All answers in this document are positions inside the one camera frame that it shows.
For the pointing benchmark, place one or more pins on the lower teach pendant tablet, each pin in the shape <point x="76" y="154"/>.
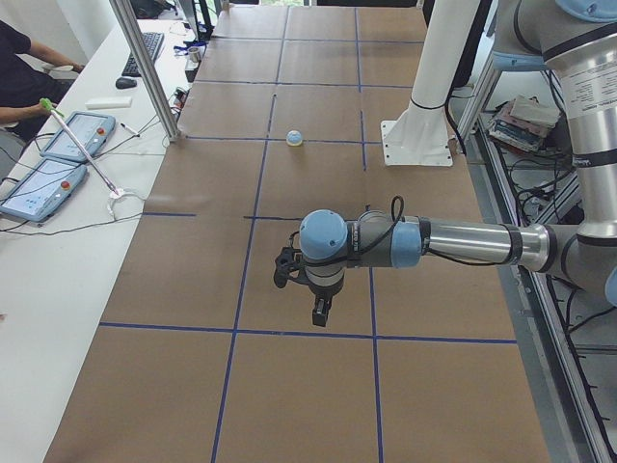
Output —
<point x="43" y="191"/>

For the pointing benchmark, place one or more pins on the stack of magazines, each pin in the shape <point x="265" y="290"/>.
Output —
<point x="523" y="123"/>

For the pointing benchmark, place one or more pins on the long grabber stick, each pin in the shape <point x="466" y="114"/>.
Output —
<point x="116" y="192"/>

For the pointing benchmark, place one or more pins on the black computer mouse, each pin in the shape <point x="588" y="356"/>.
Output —
<point x="125" y="82"/>

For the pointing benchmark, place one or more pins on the aluminium frame post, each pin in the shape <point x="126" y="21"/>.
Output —
<point x="132" y="32"/>

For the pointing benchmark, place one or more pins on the white foam block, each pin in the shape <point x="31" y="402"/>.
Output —
<point x="109" y="102"/>

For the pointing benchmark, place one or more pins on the teach pendant tablet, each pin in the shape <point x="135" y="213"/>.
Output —
<point x="91" y="129"/>
<point x="43" y="191"/>

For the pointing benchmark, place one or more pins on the upper teach pendant tablet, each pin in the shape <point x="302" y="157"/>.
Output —
<point x="91" y="129"/>

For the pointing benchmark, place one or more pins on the seated person in black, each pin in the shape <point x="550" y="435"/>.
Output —
<point x="22" y="87"/>

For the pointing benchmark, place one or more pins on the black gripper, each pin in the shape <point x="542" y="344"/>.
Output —
<point x="323" y="292"/>

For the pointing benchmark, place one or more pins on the metal cup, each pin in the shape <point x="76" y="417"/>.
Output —
<point x="193" y="57"/>

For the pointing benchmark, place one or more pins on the blue and cream call bell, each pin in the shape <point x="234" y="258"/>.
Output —
<point x="294" y="138"/>

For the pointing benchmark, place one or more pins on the black marker pen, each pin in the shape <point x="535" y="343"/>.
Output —
<point x="131" y="131"/>

